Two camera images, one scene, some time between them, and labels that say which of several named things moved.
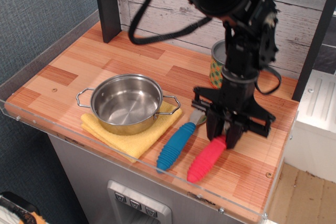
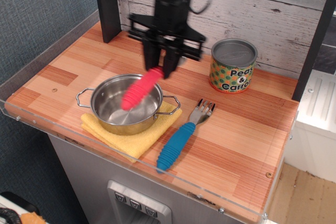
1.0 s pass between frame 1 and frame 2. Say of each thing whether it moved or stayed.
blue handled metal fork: stayed
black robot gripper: moved
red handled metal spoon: moved
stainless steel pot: stayed
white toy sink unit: stayed
